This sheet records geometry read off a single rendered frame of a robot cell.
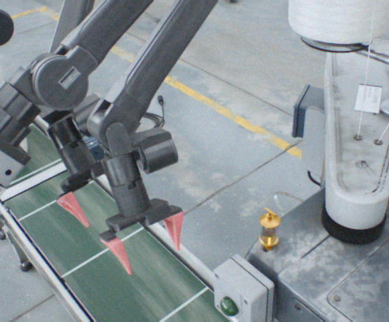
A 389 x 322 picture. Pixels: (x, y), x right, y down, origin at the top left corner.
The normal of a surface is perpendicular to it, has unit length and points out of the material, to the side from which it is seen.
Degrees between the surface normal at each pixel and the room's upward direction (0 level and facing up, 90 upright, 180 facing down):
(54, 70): 74
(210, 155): 0
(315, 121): 90
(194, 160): 0
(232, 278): 0
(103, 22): 70
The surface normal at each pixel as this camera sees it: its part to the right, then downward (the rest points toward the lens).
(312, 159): -0.77, 0.43
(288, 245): -0.28, -0.63
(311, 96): -0.05, -0.78
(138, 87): 0.51, 0.10
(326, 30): -0.44, 0.64
